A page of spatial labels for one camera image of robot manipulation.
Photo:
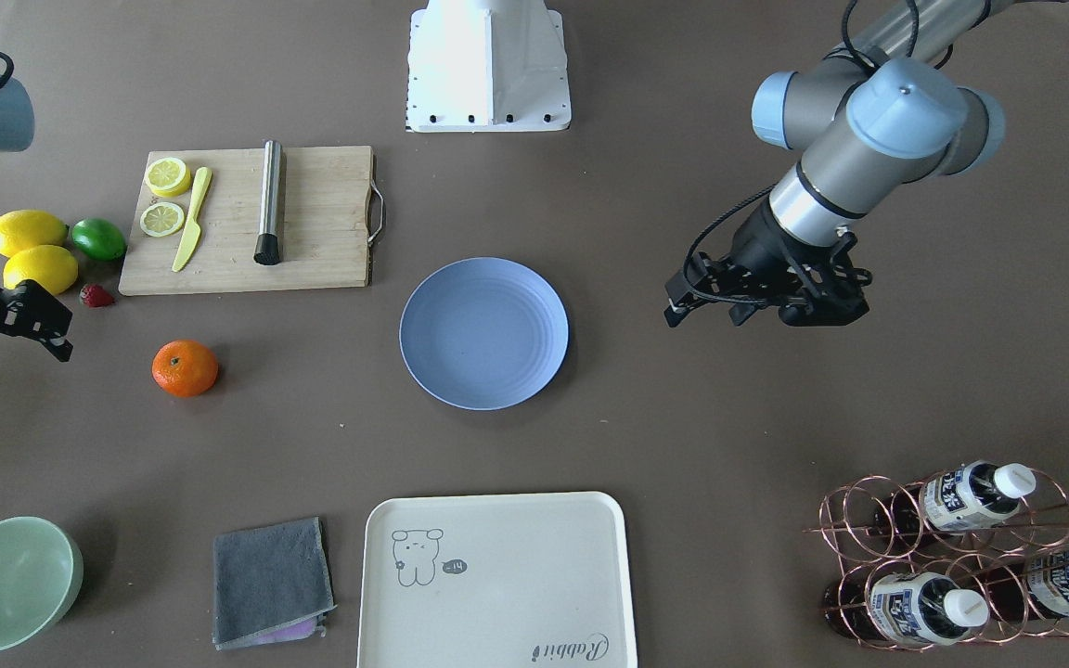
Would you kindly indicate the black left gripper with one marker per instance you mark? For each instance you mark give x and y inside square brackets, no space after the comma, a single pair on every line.
[761,243]

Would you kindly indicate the blue round plate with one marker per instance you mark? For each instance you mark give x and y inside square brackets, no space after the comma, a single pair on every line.
[484,333]

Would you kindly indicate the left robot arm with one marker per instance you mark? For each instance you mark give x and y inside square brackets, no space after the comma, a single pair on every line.
[875,114]

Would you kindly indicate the yellow lemon outer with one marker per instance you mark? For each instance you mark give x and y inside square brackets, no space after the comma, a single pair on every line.
[53,267]

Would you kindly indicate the yellow lemon near lime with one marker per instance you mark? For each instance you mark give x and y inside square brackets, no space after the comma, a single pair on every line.
[23,229]

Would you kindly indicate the red strawberry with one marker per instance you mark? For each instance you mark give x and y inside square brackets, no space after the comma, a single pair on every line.
[95,296]

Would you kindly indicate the green lime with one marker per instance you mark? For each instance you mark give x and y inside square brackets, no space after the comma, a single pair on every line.
[99,239]

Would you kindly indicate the orange fruit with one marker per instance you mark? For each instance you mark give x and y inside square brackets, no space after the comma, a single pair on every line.
[185,368]

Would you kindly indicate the lemon half beside knife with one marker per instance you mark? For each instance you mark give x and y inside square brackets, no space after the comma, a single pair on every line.
[161,219]

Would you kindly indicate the green bowl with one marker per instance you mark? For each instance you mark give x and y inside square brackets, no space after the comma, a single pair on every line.
[41,574]

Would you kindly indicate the yellow plastic knife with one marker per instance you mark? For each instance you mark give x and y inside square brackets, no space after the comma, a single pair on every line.
[192,230]

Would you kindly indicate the lemon half near board edge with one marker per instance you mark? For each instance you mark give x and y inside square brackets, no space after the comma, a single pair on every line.
[168,177]

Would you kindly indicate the tea bottle middle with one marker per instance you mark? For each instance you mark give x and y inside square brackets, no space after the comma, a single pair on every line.
[976,496]

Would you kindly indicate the steel muddler black tip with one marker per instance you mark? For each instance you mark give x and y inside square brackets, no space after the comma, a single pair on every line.
[268,245]

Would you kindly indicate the cream rabbit tray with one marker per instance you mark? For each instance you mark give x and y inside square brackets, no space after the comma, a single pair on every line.
[521,580]

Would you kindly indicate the tea bottle front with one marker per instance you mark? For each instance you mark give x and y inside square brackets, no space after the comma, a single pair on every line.
[895,606]

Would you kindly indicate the wooden cutting board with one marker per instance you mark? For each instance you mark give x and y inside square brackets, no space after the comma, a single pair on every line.
[323,233]

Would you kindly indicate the grey folded cloth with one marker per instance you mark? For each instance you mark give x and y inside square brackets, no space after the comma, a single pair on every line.
[270,585]

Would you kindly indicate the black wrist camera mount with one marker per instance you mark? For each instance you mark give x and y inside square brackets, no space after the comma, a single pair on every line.
[832,292]

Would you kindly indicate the copper wire bottle rack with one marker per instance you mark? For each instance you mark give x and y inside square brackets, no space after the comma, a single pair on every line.
[874,527]

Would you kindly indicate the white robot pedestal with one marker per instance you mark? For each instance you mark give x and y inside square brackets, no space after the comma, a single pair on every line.
[487,67]

